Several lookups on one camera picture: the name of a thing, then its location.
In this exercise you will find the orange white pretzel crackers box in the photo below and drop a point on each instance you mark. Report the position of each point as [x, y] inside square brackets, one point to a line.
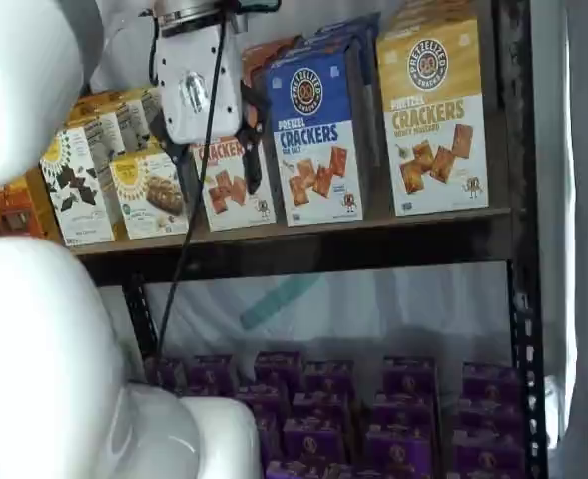
[268, 55]
[223, 199]

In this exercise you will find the blue white sea salt crackers box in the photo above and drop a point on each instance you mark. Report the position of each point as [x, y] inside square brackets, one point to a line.
[318, 164]
[343, 35]

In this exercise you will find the purple snack box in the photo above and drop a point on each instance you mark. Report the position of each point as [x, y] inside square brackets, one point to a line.
[329, 376]
[485, 475]
[321, 405]
[308, 470]
[169, 374]
[490, 414]
[212, 373]
[278, 369]
[401, 444]
[489, 451]
[404, 408]
[401, 471]
[409, 374]
[314, 439]
[490, 381]
[261, 398]

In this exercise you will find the yellow white honey mustard crackers box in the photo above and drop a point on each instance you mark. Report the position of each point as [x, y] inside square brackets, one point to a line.
[438, 149]
[433, 12]

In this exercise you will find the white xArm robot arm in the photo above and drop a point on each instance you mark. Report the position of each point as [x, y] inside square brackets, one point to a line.
[29, 339]

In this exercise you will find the dark metal shelf unit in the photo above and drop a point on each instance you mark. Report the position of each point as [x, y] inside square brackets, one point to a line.
[353, 244]

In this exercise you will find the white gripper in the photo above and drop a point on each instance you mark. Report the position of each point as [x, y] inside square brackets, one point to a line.
[198, 110]

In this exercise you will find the white chocolate pieces snack box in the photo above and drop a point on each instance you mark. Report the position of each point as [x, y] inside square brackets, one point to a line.
[96, 112]
[76, 199]

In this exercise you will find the orange brown snack box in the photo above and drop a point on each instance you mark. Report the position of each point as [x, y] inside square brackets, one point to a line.
[16, 209]

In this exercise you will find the yellow white granola bar box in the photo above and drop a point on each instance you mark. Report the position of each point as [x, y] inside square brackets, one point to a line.
[136, 117]
[146, 199]

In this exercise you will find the teal tape strip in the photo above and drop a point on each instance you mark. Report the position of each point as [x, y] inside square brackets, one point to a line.
[278, 304]

